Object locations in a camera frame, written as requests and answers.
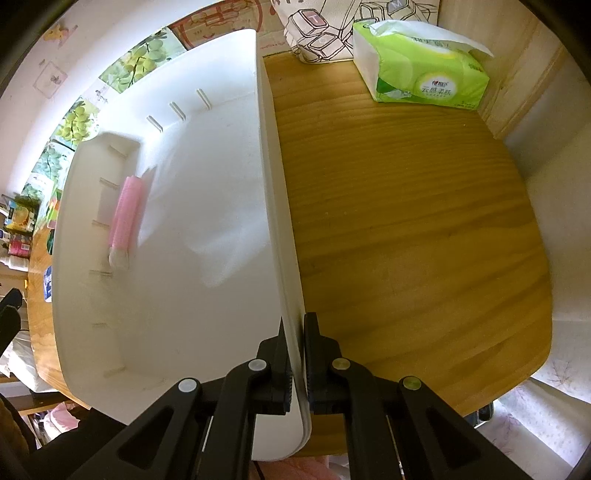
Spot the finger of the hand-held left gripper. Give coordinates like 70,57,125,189
0,287,24,356

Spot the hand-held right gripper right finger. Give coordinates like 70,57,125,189
302,312,513,480

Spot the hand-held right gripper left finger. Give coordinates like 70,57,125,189
106,318,294,480

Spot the white plastic bin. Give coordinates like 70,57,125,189
50,28,312,462

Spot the white plastic bag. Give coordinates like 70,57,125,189
0,330,44,394

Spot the pink printed box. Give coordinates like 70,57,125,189
7,233,34,260

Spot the yellow printed box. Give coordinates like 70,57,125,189
4,203,40,233

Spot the grape print cardboard sheet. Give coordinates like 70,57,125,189
98,27,186,96
23,141,70,204
54,96,101,149

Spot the pink white tube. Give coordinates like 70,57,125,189
107,175,146,269

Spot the floral bedsheet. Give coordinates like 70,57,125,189
475,318,591,467

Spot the green plastic bag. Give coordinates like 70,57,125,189
353,19,495,104

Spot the key print tote bag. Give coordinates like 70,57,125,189
274,0,444,63

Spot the brown cardboard box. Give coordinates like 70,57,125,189
168,0,296,54

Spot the wooden panel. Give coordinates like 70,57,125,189
436,0,572,140

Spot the pink wall picture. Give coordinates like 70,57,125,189
34,59,68,99

